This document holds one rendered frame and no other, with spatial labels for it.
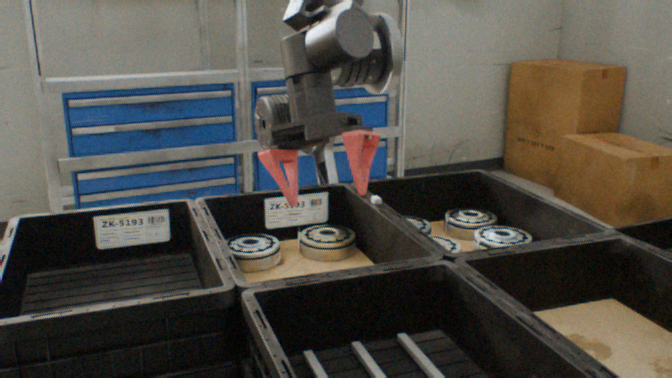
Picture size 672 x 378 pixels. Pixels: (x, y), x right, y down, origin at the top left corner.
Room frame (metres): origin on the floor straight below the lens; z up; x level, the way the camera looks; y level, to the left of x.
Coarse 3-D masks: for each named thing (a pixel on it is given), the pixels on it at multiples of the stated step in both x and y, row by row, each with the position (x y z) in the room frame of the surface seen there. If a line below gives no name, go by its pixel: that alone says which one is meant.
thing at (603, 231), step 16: (416, 176) 1.27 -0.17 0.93; (432, 176) 1.28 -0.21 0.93; (448, 176) 1.29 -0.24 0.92; (496, 176) 1.27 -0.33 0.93; (368, 192) 1.16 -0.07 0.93; (528, 192) 1.16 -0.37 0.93; (384, 208) 1.07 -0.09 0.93; (560, 208) 1.07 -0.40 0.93; (592, 224) 0.99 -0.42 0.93; (432, 240) 0.92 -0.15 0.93; (544, 240) 0.92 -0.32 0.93; (560, 240) 0.92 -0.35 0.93; (448, 256) 0.86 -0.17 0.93
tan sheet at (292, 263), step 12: (288, 240) 1.17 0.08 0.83; (288, 252) 1.11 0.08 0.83; (360, 252) 1.11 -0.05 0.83; (288, 264) 1.06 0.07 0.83; (300, 264) 1.06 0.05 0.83; (312, 264) 1.06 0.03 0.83; (324, 264) 1.06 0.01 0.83; (336, 264) 1.06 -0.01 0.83; (348, 264) 1.06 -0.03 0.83; (360, 264) 1.06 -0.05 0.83; (252, 276) 1.01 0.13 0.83; (264, 276) 1.01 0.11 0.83; (276, 276) 1.01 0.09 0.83; (288, 276) 1.01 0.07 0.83
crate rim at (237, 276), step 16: (256, 192) 1.16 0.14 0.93; (272, 192) 1.17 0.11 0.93; (352, 192) 1.17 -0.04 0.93; (208, 208) 1.07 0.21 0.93; (208, 224) 0.99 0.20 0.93; (400, 224) 0.99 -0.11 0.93; (224, 240) 0.92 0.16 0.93; (416, 240) 0.92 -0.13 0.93; (224, 256) 0.86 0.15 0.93; (432, 256) 0.86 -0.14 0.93; (240, 272) 0.81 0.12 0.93; (320, 272) 0.80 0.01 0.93; (336, 272) 0.81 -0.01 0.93; (240, 288) 0.76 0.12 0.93
